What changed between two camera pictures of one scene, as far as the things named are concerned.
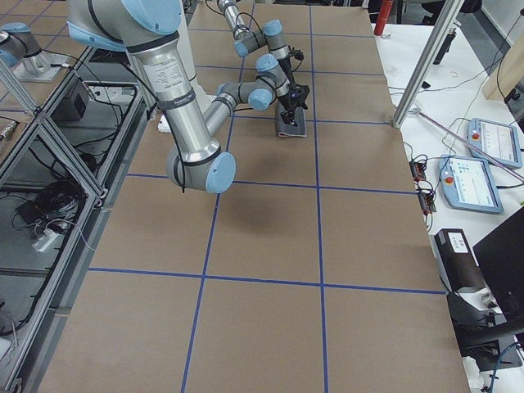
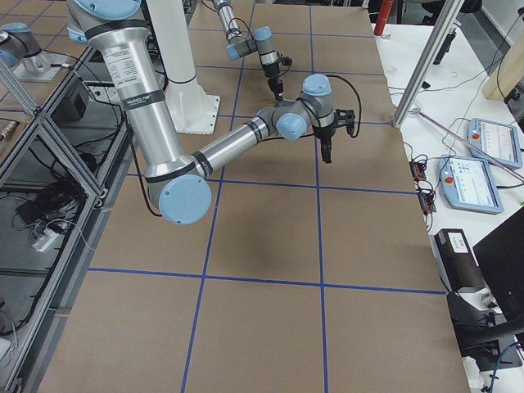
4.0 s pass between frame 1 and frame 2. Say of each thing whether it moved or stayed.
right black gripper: moved
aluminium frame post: stayed
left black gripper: moved
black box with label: stayed
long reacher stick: stayed
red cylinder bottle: stayed
